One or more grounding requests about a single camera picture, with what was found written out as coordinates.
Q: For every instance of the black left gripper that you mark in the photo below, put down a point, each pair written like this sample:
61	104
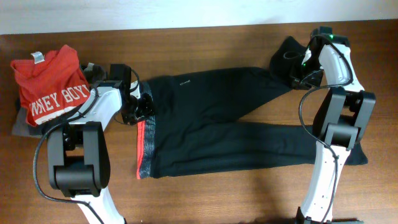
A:
148	109

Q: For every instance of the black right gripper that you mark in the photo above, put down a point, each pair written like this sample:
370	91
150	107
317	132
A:
307	85

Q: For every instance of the black leggings red waistband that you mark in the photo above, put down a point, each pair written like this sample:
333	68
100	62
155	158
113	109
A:
197	125

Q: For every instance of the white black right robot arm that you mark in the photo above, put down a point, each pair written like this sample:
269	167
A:
340	122

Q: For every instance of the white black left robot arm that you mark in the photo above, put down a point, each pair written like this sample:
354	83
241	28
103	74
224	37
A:
77	155

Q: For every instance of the red printed t-shirt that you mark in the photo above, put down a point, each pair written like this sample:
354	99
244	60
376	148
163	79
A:
50	88

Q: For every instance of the grey folded garment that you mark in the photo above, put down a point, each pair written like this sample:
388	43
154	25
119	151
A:
21	124

